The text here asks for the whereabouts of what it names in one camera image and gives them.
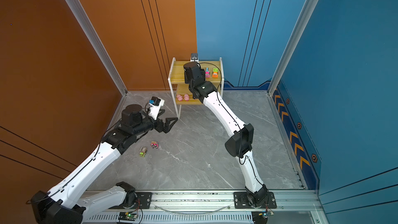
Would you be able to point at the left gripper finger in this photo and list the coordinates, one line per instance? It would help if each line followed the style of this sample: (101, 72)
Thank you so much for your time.
(170, 119)
(168, 126)

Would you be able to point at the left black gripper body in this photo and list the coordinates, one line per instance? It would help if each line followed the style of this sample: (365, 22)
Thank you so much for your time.
(157, 125)

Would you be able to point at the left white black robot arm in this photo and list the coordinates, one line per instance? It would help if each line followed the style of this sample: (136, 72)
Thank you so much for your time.
(62, 204)

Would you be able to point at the green circuit board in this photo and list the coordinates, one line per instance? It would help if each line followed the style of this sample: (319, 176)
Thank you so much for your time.
(261, 217)
(127, 217)

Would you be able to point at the right green circuit board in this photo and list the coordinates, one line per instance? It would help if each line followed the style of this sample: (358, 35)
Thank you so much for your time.
(261, 217)

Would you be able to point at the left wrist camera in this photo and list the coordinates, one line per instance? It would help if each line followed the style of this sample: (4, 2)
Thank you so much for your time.
(155, 104)

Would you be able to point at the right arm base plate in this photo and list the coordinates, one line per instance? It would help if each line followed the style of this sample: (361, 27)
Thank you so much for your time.
(242, 200)

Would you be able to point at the green orange dump truck toy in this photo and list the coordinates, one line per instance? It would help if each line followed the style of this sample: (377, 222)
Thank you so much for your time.
(215, 73)

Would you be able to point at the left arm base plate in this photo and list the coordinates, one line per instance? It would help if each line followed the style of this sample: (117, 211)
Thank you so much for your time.
(141, 200)

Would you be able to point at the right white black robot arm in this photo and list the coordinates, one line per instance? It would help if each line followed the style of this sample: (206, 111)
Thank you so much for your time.
(241, 135)

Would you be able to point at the aluminium front rail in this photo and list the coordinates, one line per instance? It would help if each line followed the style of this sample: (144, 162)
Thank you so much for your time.
(211, 200)

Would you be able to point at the white frame wooden shelf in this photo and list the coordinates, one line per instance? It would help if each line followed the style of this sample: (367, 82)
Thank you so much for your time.
(178, 85)

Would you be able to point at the pink toy truck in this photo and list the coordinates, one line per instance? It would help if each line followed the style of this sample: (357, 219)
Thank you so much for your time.
(154, 144)
(207, 73)

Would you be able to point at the left green circuit board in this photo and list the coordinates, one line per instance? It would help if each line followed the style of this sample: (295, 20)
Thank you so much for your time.
(127, 217)

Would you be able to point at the green beige toy truck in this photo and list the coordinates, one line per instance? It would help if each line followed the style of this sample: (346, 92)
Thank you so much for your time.
(143, 151)

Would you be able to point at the pink pig toy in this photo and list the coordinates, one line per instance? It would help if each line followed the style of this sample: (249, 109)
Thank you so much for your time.
(179, 97)
(186, 97)

